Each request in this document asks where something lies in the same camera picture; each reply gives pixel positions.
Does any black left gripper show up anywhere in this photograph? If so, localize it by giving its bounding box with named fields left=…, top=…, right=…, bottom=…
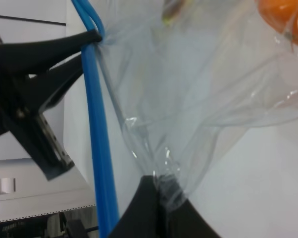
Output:
left=0, top=29, right=102, bottom=180

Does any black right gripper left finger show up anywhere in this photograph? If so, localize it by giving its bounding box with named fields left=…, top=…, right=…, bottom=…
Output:
left=109, top=176, right=168, bottom=238

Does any clear zip bag blue strip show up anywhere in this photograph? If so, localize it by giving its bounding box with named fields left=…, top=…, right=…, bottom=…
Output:
left=71, top=0, right=298, bottom=238

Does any orange fruit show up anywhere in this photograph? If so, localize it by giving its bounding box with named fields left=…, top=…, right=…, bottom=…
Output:
left=256, top=0, right=298, bottom=46

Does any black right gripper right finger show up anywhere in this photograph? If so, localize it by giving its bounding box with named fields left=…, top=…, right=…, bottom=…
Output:
left=157, top=179, right=219, bottom=238

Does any white cabinet with handle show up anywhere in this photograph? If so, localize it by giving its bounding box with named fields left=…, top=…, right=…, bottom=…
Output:
left=0, top=159, right=95, bottom=222

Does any purple eggplant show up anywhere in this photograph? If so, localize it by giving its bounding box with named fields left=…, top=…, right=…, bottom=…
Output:
left=161, top=0, right=189, bottom=25

